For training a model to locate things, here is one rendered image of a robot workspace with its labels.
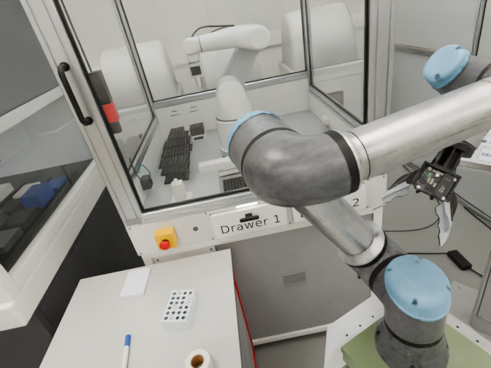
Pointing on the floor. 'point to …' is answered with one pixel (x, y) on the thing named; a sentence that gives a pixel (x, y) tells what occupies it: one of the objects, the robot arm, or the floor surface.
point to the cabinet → (286, 278)
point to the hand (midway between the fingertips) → (404, 228)
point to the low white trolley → (228, 358)
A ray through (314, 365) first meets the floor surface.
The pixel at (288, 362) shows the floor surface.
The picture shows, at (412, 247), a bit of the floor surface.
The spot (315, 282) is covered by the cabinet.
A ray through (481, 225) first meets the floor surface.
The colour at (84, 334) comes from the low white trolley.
